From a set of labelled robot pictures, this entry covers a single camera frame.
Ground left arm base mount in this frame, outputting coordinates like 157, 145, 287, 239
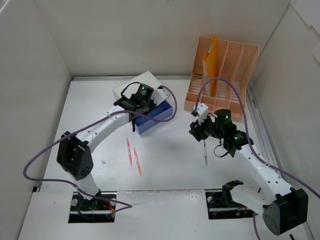
68, 192, 116, 224

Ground white pastel drawer box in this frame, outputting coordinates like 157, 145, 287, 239
112, 70, 165, 101

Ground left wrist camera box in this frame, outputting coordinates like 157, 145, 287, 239
151, 86, 171, 105

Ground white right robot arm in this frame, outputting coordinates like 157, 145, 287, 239
189, 104, 309, 236

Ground orange A4 file folder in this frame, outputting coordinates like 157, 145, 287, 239
202, 34, 218, 97

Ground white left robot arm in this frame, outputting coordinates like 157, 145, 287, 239
56, 83, 170, 210

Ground orange gel pen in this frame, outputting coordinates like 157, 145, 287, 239
133, 148, 142, 177

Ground pink gel pen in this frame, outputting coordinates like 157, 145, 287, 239
126, 138, 133, 166

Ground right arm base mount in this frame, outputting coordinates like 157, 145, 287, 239
205, 180, 254, 220

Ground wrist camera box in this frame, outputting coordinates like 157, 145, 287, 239
191, 103, 209, 125
151, 86, 171, 105

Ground peach plastic desk organizer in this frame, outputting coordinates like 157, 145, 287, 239
184, 36, 260, 122

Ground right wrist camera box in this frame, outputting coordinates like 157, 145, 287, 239
191, 103, 209, 125

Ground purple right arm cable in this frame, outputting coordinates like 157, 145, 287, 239
196, 77, 320, 240

